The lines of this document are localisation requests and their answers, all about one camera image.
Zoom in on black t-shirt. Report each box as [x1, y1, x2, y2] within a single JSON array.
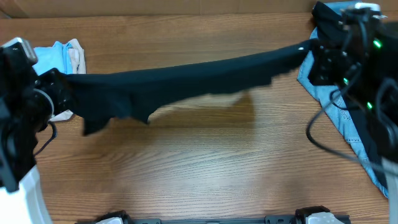
[[65, 40, 312, 135]]

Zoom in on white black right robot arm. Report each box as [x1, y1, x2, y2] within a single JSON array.
[[308, 2, 397, 223]]

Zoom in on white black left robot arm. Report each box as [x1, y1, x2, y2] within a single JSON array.
[[1, 37, 73, 223]]

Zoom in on light blue folded t-shirt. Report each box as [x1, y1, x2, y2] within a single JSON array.
[[33, 41, 73, 75]]

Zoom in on blue denim jeans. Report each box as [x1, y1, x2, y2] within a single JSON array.
[[297, 0, 389, 198]]

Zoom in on pink folded garment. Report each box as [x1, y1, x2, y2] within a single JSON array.
[[50, 39, 86, 122]]

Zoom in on black long garment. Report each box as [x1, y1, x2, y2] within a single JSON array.
[[312, 1, 386, 187]]

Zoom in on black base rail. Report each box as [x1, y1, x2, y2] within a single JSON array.
[[93, 205, 351, 224]]

